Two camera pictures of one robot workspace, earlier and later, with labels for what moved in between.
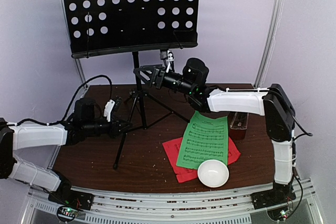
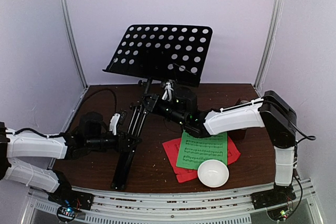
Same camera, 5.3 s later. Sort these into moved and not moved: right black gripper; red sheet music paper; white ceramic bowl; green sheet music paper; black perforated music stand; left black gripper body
Moved: right black gripper; left black gripper body; black perforated music stand
Not moved: white ceramic bowl; red sheet music paper; green sheet music paper
